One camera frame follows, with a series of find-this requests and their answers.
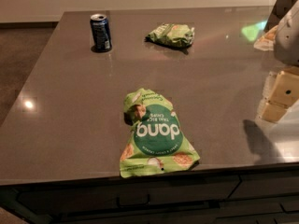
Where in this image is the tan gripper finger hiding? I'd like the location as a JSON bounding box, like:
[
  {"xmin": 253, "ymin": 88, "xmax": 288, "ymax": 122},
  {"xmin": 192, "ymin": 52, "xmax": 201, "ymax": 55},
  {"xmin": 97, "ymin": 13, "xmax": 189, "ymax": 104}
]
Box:
[{"xmin": 260, "ymin": 102, "xmax": 287, "ymax": 122}]

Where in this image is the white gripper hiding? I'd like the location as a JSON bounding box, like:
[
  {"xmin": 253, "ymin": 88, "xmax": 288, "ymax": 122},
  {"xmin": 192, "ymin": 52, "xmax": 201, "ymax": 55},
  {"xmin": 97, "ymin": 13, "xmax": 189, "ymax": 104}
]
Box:
[{"xmin": 268, "ymin": 1, "xmax": 299, "ymax": 107}]

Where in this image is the green rice chip bag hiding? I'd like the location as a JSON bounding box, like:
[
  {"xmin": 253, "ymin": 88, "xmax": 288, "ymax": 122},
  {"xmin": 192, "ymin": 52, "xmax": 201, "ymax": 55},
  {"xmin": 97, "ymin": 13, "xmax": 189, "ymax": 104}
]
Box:
[{"xmin": 120, "ymin": 88, "xmax": 200, "ymax": 178}]

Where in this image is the green jalapeno chip bag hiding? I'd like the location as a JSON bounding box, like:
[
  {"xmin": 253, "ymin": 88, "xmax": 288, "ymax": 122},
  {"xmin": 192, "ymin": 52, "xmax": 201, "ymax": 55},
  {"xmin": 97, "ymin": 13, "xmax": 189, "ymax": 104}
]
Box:
[{"xmin": 145, "ymin": 23, "xmax": 195, "ymax": 49}]

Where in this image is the dark drawer front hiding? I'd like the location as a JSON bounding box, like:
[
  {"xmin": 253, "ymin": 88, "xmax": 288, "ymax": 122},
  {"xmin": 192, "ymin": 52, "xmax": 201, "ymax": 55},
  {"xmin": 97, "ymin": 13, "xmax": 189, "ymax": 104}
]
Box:
[{"xmin": 18, "ymin": 175, "xmax": 239, "ymax": 215}]

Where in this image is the blue soda can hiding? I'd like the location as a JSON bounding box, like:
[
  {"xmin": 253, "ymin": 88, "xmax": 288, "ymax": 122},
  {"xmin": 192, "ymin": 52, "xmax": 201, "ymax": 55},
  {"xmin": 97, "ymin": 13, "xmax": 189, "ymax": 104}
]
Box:
[{"xmin": 90, "ymin": 14, "xmax": 112, "ymax": 52}]

